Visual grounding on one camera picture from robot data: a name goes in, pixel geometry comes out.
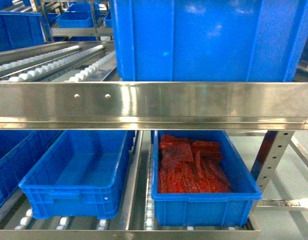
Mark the large blue bin upper shelf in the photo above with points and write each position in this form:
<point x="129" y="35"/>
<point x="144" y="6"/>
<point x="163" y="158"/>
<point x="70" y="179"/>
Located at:
<point x="209" y="40"/>

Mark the red mesh parts pile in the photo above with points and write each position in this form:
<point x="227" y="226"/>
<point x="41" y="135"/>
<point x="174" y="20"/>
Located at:
<point x="190" y="166"/>

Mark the stainless steel flow rack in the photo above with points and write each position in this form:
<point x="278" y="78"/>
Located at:
<point x="76" y="86"/>

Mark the empty blue bin lower shelf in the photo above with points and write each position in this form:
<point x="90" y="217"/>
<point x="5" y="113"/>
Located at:
<point x="82" y="174"/>

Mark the blue bin left edge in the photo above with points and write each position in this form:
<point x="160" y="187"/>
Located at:
<point x="19" y="152"/>

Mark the blue bin with red parts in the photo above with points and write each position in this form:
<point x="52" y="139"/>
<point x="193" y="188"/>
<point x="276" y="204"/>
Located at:
<point x="207" y="209"/>

